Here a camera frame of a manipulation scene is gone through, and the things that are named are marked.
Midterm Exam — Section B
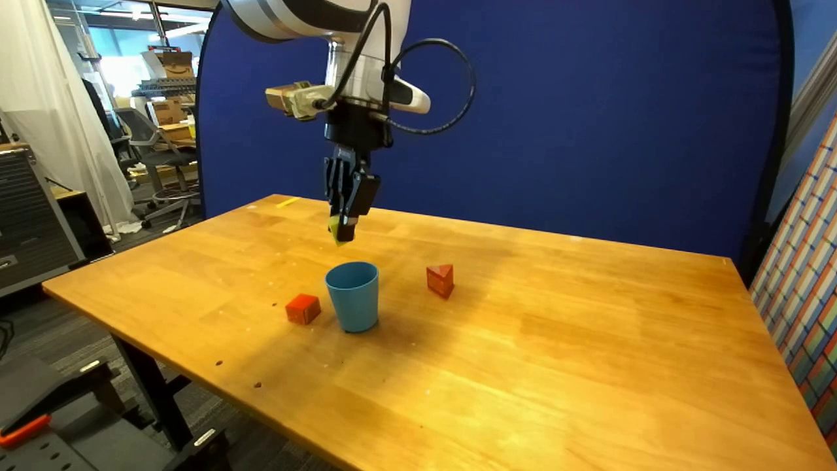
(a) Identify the red wooden cube block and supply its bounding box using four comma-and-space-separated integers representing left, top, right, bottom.
281, 292, 325, 326

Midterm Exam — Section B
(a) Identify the colourful checkered panel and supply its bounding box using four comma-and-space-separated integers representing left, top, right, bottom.
747, 115, 837, 454

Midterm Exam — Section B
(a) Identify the grey office chair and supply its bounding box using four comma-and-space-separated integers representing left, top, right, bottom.
115, 103, 198, 229

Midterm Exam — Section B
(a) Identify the white curtain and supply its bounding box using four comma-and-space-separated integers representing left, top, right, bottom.
0, 0, 144, 241

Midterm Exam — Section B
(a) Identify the black floor equipment base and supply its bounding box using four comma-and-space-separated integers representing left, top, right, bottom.
0, 356, 230, 471

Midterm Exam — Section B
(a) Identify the black looped cable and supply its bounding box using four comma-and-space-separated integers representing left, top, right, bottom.
326, 0, 480, 139

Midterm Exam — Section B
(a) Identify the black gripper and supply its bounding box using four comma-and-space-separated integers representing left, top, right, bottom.
321, 97, 395, 246

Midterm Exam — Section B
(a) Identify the black table leg frame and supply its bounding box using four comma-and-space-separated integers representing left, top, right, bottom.
110, 334, 230, 459

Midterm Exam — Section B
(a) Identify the blue fabric backdrop screen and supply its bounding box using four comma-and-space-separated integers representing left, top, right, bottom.
192, 0, 794, 283

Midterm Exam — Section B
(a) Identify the black equipment cabinet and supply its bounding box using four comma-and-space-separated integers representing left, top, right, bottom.
0, 140, 115, 298

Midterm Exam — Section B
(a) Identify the red-handled tool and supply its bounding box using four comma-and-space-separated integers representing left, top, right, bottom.
0, 412, 53, 451

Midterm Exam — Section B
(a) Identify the orange-red triangular wooden block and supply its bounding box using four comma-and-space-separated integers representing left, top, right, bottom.
423, 262, 458, 300

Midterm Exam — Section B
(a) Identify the storage shelf with boxes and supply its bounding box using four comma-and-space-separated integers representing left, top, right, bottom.
127, 43, 203, 203

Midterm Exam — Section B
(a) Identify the beige wrist camera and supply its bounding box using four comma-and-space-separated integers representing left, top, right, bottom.
264, 80, 336, 123

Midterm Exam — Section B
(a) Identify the blue plastic cup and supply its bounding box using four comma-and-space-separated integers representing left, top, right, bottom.
321, 258, 385, 336

